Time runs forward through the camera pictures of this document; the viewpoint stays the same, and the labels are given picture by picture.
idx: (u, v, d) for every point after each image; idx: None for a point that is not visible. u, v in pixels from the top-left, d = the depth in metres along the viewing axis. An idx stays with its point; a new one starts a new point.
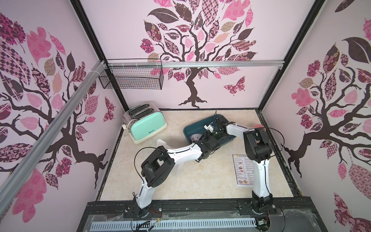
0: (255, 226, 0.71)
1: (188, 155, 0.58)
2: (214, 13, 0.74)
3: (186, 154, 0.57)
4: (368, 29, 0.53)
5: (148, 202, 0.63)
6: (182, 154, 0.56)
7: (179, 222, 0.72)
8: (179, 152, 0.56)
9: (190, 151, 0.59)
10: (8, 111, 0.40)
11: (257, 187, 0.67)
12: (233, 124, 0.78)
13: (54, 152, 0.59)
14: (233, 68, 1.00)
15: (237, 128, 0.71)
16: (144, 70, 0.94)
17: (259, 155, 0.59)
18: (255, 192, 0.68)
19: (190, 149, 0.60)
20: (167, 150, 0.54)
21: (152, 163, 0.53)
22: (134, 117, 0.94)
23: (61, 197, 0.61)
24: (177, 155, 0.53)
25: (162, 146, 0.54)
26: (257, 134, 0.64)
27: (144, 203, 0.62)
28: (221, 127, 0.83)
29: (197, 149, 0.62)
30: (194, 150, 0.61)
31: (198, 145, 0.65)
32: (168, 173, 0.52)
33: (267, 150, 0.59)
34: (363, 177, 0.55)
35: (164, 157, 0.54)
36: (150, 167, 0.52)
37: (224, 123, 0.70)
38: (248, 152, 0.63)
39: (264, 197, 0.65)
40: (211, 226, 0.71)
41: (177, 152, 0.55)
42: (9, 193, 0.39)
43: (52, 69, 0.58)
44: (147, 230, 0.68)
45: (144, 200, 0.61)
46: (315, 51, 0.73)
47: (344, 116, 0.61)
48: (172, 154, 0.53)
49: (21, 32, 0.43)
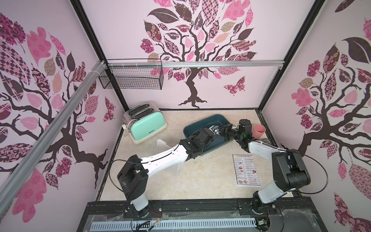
0: (255, 226, 0.71)
1: (169, 161, 0.51)
2: (214, 13, 0.74)
3: (166, 160, 0.50)
4: (368, 29, 0.53)
5: (145, 203, 0.63)
6: (160, 162, 0.49)
7: (179, 222, 0.72)
8: (156, 160, 0.49)
9: (172, 156, 0.52)
10: (8, 111, 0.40)
11: (265, 194, 0.63)
12: (258, 142, 0.66)
13: (54, 152, 0.59)
14: (233, 68, 1.00)
15: (263, 147, 0.60)
16: (144, 70, 0.94)
17: (293, 185, 0.46)
18: (259, 194, 0.66)
19: (172, 154, 0.52)
20: (141, 160, 0.47)
21: (127, 175, 0.48)
22: (134, 117, 0.94)
23: (61, 197, 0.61)
24: (153, 165, 0.47)
25: (135, 155, 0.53)
26: (289, 157, 0.52)
27: (142, 205, 0.62)
28: (244, 143, 0.71)
29: (182, 153, 0.54)
30: (178, 154, 0.53)
31: (182, 146, 0.57)
32: (144, 184, 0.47)
33: (305, 181, 0.46)
34: (363, 177, 0.55)
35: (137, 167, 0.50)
36: (124, 181, 0.47)
37: (247, 140, 0.70)
38: (277, 177, 0.50)
39: (264, 202, 0.64)
40: (212, 226, 0.71)
41: (154, 160, 0.48)
42: (10, 192, 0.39)
43: (52, 69, 0.58)
44: (147, 230, 0.68)
45: (142, 204, 0.62)
46: (315, 51, 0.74)
47: (344, 116, 0.61)
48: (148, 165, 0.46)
49: (21, 32, 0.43)
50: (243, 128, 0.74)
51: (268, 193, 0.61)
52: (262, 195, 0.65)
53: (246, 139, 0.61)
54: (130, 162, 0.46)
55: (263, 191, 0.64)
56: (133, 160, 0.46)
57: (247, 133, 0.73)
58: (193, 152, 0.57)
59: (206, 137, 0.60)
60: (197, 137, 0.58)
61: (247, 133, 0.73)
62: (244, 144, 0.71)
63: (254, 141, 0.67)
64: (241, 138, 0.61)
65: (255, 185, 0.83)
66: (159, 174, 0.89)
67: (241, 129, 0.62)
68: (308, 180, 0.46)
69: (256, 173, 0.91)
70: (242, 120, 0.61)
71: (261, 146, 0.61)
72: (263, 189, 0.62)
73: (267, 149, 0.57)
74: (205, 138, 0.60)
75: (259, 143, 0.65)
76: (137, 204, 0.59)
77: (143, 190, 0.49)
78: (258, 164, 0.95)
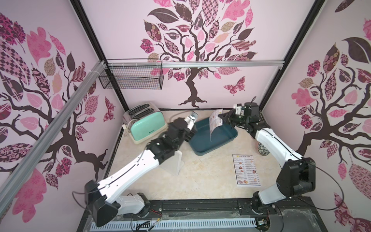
0: (255, 226, 0.71)
1: (134, 175, 0.44)
2: (214, 13, 0.74)
3: (131, 175, 0.44)
4: (368, 29, 0.53)
5: (139, 206, 0.62)
6: (121, 181, 0.42)
7: (179, 222, 0.72)
8: (116, 179, 0.42)
9: (137, 167, 0.45)
10: (8, 111, 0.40)
11: (265, 195, 0.63)
12: (270, 135, 0.56)
13: (54, 152, 0.59)
14: (233, 68, 1.00)
15: (274, 144, 0.53)
16: (144, 70, 0.94)
17: (296, 192, 0.44)
18: (259, 195, 0.67)
19: (136, 165, 0.45)
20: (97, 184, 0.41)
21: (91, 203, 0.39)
22: (134, 117, 0.94)
23: (61, 197, 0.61)
24: (113, 186, 0.41)
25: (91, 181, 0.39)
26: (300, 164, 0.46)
27: (138, 209, 0.62)
28: (250, 127, 0.63)
29: (149, 161, 0.46)
30: (143, 164, 0.46)
31: (150, 150, 0.49)
32: (109, 213, 0.42)
33: (308, 188, 0.45)
34: (363, 177, 0.55)
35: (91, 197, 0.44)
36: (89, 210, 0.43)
37: (254, 123, 0.62)
38: (280, 181, 0.49)
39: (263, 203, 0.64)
40: (211, 226, 0.71)
41: (115, 179, 0.42)
42: (9, 192, 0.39)
43: (52, 69, 0.58)
44: (147, 230, 0.68)
45: (139, 206, 0.61)
46: (315, 51, 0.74)
47: (344, 116, 0.61)
48: (106, 189, 0.40)
49: (21, 32, 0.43)
50: (249, 111, 0.66)
51: (269, 195, 0.60)
52: (262, 195, 0.65)
53: (252, 123, 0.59)
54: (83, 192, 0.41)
55: (263, 192, 0.64)
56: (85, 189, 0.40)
57: (253, 115, 0.65)
58: (167, 153, 0.50)
59: (176, 131, 0.50)
60: (166, 134, 0.52)
61: (253, 115, 0.64)
62: (250, 128, 0.63)
63: (264, 131, 0.58)
64: (247, 123, 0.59)
65: (255, 184, 0.83)
66: (159, 174, 0.89)
67: (247, 112, 0.67)
68: (311, 187, 0.45)
69: (256, 173, 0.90)
70: (248, 102, 0.65)
71: (272, 141, 0.54)
72: (264, 190, 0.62)
73: (279, 147, 0.51)
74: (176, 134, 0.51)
75: (271, 136, 0.56)
76: (132, 209, 0.58)
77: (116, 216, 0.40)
78: (258, 164, 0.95)
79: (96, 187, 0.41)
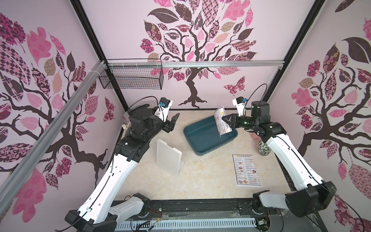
0: (255, 226, 0.71)
1: (113, 185, 0.41)
2: (214, 13, 0.74)
3: (110, 189, 0.40)
4: (368, 29, 0.53)
5: (138, 207, 0.62)
6: (102, 198, 0.39)
7: (179, 223, 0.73)
8: (96, 199, 0.38)
9: (114, 177, 0.41)
10: (8, 110, 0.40)
11: (267, 199, 0.62)
12: (287, 146, 0.48)
13: (54, 152, 0.59)
14: (233, 68, 1.00)
15: (291, 159, 0.46)
16: (144, 70, 0.94)
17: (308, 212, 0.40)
18: (260, 197, 0.66)
19: (112, 176, 0.41)
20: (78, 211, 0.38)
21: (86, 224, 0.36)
22: None
23: (61, 197, 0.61)
24: (96, 206, 0.38)
25: (69, 213, 0.37)
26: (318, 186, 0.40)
27: (138, 209, 0.62)
28: (263, 129, 0.53)
29: (123, 165, 0.42)
30: (119, 170, 0.41)
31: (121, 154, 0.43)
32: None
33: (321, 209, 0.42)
34: (363, 177, 0.55)
35: (78, 226, 0.41)
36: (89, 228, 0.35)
37: (266, 124, 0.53)
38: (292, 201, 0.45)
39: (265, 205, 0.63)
40: (211, 226, 0.71)
41: (94, 200, 0.38)
42: (9, 193, 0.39)
43: (52, 68, 0.58)
44: (147, 230, 0.68)
45: (138, 207, 0.61)
46: (315, 51, 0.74)
47: (344, 116, 0.61)
48: (89, 212, 0.37)
49: (21, 32, 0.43)
50: (259, 111, 0.56)
51: (271, 200, 0.59)
52: (263, 197, 0.64)
53: (263, 124, 0.57)
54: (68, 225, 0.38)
55: (264, 195, 0.64)
56: (68, 221, 0.37)
57: (263, 115, 0.55)
58: (140, 148, 0.45)
59: (140, 123, 0.44)
60: (133, 130, 0.46)
61: (264, 115, 0.55)
62: (263, 130, 0.53)
63: (279, 139, 0.49)
64: (257, 124, 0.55)
65: (255, 185, 0.83)
66: (159, 174, 0.89)
67: (257, 113, 0.57)
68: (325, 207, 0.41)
69: (256, 173, 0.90)
70: (256, 102, 0.56)
71: (288, 155, 0.46)
72: (266, 194, 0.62)
73: (297, 165, 0.44)
74: (141, 125, 0.45)
75: (287, 148, 0.47)
76: (132, 212, 0.58)
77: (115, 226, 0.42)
78: (258, 164, 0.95)
79: (78, 214, 0.37)
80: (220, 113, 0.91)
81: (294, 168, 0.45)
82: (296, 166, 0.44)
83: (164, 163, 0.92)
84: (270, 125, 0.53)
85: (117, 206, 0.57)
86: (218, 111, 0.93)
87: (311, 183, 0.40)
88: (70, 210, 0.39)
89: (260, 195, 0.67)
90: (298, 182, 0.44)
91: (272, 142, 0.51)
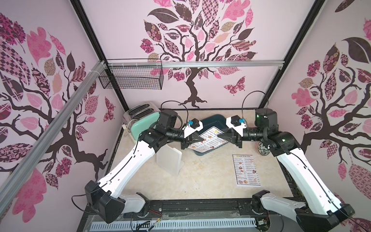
0: (255, 226, 0.71)
1: (133, 166, 0.45)
2: (214, 13, 0.74)
3: (130, 166, 0.44)
4: (368, 29, 0.53)
5: (141, 204, 0.62)
6: (123, 174, 0.43)
7: (179, 222, 0.72)
8: (117, 173, 0.42)
9: (134, 159, 0.45)
10: (8, 111, 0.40)
11: (270, 204, 0.61)
12: (303, 166, 0.42)
13: (54, 152, 0.59)
14: (233, 68, 1.00)
15: (308, 180, 0.41)
16: (144, 70, 0.94)
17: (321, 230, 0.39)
18: (261, 200, 0.65)
19: (134, 157, 0.45)
20: (98, 183, 0.41)
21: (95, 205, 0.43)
22: (134, 117, 0.94)
23: (61, 197, 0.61)
24: (115, 181, 0.41)
25: (91, 182, 0.41)
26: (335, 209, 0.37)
27: (138, 207, 0.61)
28: (274, 143, 0.46)
29: (145, 150, 0.47)
30: (140, 154, 0.46)
31: (144, 141, 0.49)
32: (116, 207, 0.42)
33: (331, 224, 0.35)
34: (363, 177, 0.55)
35: (96, 196, 0.44)
36: (95, 209, 0.43)
37: (278, 137, 0.47)
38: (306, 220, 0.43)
39: (267, 208, 0.63)
40: (211, 226, 0.71)
41: (115, 175, 0.42)
42: (9, 192, 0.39)
43: (52, 69, 0.58)
44: (147, 230, 0.68)
45: (139, 205, 0.61)
46: (315, 52, 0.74)
47: (344, 116, 0.61)
48: (108, 184, 0.41)
49: (21, 32, 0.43)
50: (267, 121, 0.49)
51: (275, 208, 0.58)
52: (264, 201, 0.63)
53: (273, 137, 0.48)
54: (85, 194, 0.41)
55: (266, 199, 0.63)
56: (87, 189, 0.40)
57: (272, 126, 0.48)
58: (160, 141, 0.50)
59: (168, 119, 0.52)
60: (159, 123, 0.54)
61: (272, 125, 0.48)
62: (274, 143, 0.46)
63: (294, 157, 0.43)
64: (266, 138, 0.49)
65: (255, 185, 0.83)
66: (159, 174, 0.89)
67: (264, 123, 0.50)
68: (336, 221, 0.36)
69: (256, 173, 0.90)
70: (261, 110, 0.49)
71: (306, 176, 0.41)
72: (268, 198, 0.63)
73: (315, 187, 0.40)
74: (168, 121, 0.53)
75: (303, 167, 0.42)
76: (132, 209, 0.57)
77: (122, 210, 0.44)
78: (258, 164, 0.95)
79: (98, 185, 0.41)
80: (212, 131, 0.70)
81: (312, 192, 0.40)
82: (314, 189, 0.40)
83: (164, 164, 0.92)
84: (281, 136, 0.47)
85: (122, 197, 0.51)
86: (209, 131, 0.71)
87: (331, 210, 0.37)
88: (91, 181, 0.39)
89: (261, 197, 0.66)
90: (315, 206, 0.40)
91: (285, 159, 0.45)
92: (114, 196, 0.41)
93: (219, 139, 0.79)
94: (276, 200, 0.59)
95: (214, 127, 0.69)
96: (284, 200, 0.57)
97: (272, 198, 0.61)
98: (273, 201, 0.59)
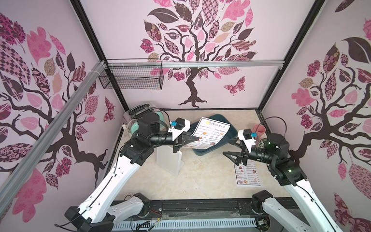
0: (255, 226, 0.71)
1: (115, 186, 0.41)
2: (214, 13, 0.74)
3: (111, 187, 0.40)
4: (368, 29, 0.53)
5: (140, 207, 0.62)
6: (103, 198, 0.39)
7: (179, 222, 0.72)
8: (97, 197, 0.39)
9: (115, 179, 0.41)
10: (8, 110, 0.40)
11: (273, 212, 0.60)
12: (310, 198, 0.43)
13: (54, 152, 0.59)
14: (233, 68, 1.00)
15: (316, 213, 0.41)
16: (144, 70, 0.94)
17: None
18: (264, 206, 0.64)
19: (114, 177, 0.41)
20: (78, 210, 0.38)
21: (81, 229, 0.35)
22: (134, 117, 0.94)
23: (62, 197, 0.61)
24: (95, 205, 0.38)
25: (69, 210, 0.38)
26: None
27: (138, 209, 0.62)
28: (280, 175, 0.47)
29: (126, 167, 0.43)
30: (121, 172, 0.42)
31: (125, 156, 0.44)
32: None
33: None
34: (363, 177, 0.55)
35: (77, 224, 0.42)
36: None
37: (285, 168, 0.48)
38: None
39: (269, 212, 0.62)
40: (211, 226, 0.71)
41: (95, 198, 0.39)
42: (9, 192, 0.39)
43: (52, 68, 0.58)
44: (147, 229, 0.68)
45: (138, 208, 0.61)
46: (315, 52, 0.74)
47: (344, 116, 0.61)
48: (88, 211, 0.38)
49: (21, 32, 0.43)
50: (278, 150, 0.49)
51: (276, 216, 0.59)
52: (267, 207, 0.62)
53: (280, 166, 0.49)
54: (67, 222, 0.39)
55: (269, 206, 0.62)
56: (67, 217, 0.37)
57: (281, 155, 0.48)
58: (144, 153, 0.45)
59: (147, 127, 0.45)
60: (139, 133, 0.48)
61: (282, 155, 0.48)
62: (280, 174, 0.47)
63: (300, 189, 0.44)
64: (274, 167, 0.50)
65: (255, 185, 0.83)
66: (159, 174, 0.89)
67: (273, 150, 0.50)
68: None
69: (256, 173, 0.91)
70: (275, 137, 0.49)
71: (312, 210, 0.42)
72: (271, 207, 0.61)
73: (322, 221, 0.40)
74: (147, 129, 0.45)
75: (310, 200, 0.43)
76: (131, 213, 0.58)
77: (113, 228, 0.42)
78: (258, 164, 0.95)
79: (77, 211, 0.38)
80: (204, 124, 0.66)
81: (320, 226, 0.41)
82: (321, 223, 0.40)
83: (164, 164, 0.92)
84: (288, 166, 0.48)
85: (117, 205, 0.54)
86: (200, 124, 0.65)
87: None
88: (69, 207, 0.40)
89: (263, 201, 0.65)
90: None
91: (291, 189, 0.47)
92: (96, 221, 0.38)
93: (217, 132, 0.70)
94: (280, 212, 0.58)
95: (205, 119, 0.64)
96: (292, 217, 0.54)
97: (276, 209, 0.60)
98: (278, 213, 0.58)
